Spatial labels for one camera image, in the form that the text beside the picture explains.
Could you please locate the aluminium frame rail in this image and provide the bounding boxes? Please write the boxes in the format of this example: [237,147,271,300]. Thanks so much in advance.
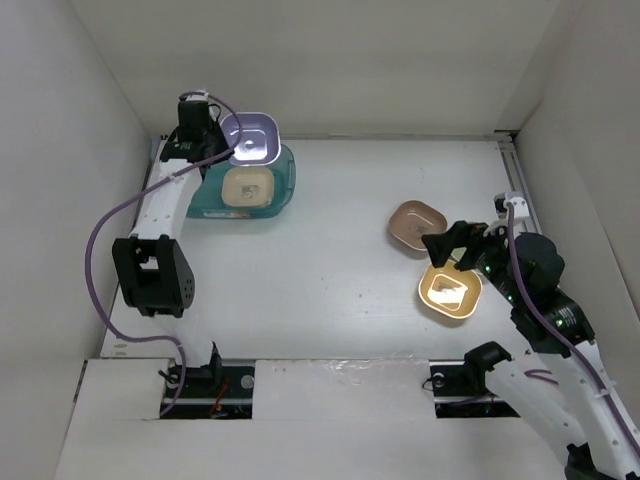
[496,131,542,234]

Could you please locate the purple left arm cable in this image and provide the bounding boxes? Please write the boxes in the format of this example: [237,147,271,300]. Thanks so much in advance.
[84,91,245,419]

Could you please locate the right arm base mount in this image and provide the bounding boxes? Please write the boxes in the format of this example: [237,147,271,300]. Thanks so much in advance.
[421,364,519,419]

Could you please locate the large purple panda plate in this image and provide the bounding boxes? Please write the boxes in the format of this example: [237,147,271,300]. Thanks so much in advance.
[220,112,281,166]

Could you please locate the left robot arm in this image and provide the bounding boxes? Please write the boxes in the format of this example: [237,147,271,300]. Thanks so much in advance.
[112,91,229,397]

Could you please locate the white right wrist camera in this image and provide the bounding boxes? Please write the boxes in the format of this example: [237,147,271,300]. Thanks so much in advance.
[494,191,530,228]

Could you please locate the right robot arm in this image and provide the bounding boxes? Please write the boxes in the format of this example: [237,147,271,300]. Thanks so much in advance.
[422,221,639,479]

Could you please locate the brown panda plate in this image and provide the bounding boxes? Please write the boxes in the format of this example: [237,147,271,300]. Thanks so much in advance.
[388,200,448,251]

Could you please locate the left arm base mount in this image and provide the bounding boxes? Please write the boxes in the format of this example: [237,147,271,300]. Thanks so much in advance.
[158,352,255,420]

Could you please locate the teal plastic bin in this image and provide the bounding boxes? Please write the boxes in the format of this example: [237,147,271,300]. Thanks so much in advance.
[187,145,296,219]

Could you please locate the yellow plate near right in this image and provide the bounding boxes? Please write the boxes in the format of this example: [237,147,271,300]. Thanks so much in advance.
[417,260,483,320]

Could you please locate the cream panda plate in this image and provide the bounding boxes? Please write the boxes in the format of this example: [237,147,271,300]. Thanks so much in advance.
[221,166,275,208]

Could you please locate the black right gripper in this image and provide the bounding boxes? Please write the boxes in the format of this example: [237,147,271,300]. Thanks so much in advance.
[421,217,525,306]

